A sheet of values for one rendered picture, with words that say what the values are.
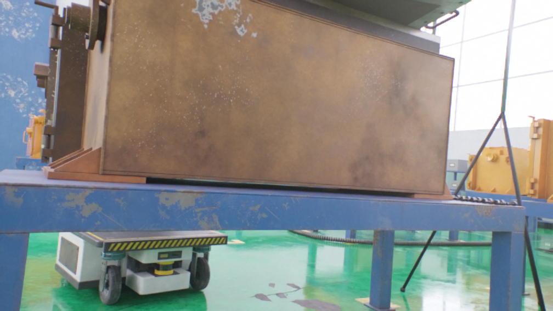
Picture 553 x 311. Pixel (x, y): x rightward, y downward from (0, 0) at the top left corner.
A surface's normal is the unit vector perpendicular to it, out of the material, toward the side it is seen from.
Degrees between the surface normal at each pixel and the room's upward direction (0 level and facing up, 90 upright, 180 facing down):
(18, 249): 90
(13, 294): 90
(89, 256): 90
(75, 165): 90
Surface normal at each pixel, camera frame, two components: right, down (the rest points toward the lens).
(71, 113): 0.50, 0.02
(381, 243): -0.86, -0.08
